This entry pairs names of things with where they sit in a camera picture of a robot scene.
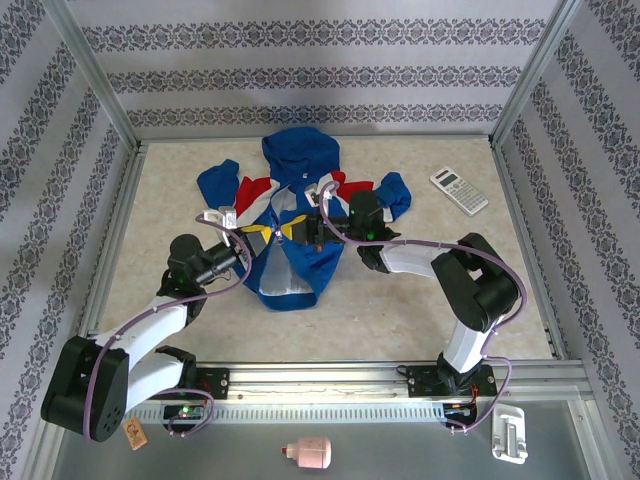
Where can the blue red white jacket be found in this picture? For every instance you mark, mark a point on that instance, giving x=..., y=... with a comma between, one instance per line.
x=300, y=155

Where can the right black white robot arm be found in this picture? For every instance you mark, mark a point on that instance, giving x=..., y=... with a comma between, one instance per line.
x=480, y=292

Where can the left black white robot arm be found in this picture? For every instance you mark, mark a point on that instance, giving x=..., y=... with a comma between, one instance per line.
x=150, y=325

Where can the white scientific calculator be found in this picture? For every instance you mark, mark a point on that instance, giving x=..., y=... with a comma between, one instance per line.
x=459, y=191

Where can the circuit board with green light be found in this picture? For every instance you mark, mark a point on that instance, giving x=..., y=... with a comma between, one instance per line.
x=185, y=412

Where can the small orange printed card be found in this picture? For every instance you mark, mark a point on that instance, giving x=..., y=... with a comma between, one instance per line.
x=135, y=435

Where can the pink plastic bottle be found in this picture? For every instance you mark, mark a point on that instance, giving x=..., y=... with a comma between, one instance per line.
x=310, y=452

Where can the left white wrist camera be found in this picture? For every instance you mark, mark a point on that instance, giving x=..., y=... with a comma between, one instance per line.
x=224, y=220

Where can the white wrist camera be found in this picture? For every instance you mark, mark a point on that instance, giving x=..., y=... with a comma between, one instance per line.
x=317, y=194
x=224, y=220

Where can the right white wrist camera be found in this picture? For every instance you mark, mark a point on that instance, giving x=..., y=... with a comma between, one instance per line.
x=317, y=194

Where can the aluminium table edge rail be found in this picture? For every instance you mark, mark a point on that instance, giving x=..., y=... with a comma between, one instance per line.
x=530, y=240
x=117, y=240

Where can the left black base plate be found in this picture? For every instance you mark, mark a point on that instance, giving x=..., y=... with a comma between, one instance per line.
x=217, y=382

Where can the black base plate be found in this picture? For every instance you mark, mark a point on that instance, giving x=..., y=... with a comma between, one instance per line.
x=422, y=382
x=217, y=382

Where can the aluminium mounting rail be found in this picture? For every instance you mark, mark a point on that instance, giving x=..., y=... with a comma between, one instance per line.
x=320, y=380

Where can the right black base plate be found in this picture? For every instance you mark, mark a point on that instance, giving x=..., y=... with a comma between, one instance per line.
x=422, y=382

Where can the aluminium frame post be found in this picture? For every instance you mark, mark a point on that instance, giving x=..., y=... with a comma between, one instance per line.
x=90, y=70
x=537, y=70

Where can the white plastic bracket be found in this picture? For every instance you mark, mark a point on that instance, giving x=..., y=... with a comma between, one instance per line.
x=509, y=434

